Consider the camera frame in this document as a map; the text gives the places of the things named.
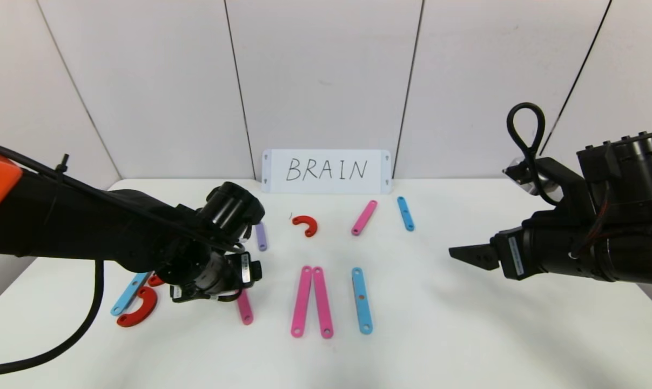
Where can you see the purple short bar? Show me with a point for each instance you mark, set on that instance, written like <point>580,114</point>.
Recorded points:
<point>261,240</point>

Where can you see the cyan long flat bar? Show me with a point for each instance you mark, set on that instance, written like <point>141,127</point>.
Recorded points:
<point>125,298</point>
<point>362,308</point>

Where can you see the white BRAIN sign board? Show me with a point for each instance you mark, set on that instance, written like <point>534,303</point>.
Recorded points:
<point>326,155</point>

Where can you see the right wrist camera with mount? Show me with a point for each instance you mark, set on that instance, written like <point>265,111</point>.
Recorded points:
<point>560,181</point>

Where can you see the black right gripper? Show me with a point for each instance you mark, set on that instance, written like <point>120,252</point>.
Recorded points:
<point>510,252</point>

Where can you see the pink short flat bar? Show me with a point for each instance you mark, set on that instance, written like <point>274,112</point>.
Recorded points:
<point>364,218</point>

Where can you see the small red arc piece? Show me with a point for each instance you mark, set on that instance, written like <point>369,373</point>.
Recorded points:
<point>304,219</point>

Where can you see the cyan short flat bar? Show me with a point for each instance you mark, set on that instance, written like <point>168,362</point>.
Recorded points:
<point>405,213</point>

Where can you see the pink long bar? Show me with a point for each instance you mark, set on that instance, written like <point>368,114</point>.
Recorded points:
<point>302,301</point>
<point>245,313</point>
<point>322,302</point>

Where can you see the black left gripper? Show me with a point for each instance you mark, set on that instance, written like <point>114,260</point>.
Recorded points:
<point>244,268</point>

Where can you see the large red arc piece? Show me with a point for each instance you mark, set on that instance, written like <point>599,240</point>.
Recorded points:
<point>154,280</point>
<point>145,308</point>

